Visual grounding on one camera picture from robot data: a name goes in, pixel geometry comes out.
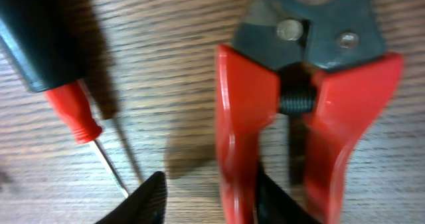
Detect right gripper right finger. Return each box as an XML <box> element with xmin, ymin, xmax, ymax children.
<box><xmin>256</xmin><ymin>164</ymin><xmax>319</xmax><ymax>224</ymax></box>

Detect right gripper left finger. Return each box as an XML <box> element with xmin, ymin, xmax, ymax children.
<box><xmin>96</xmin><ymin>171</ymin><xmax>167</xmax><ymax>224</ymax></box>

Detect red handled cutting pliers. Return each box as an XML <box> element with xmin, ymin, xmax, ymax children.
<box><xmin>215</xmin><ymin>0</ymin><xmax>403</xmax><ymax>223</ymax></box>

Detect black red screwdriver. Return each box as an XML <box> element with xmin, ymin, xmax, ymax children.
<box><xmin>1</xmin><ymin>0</ymin><xmax>129</xmax><ymax>197</ymax></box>

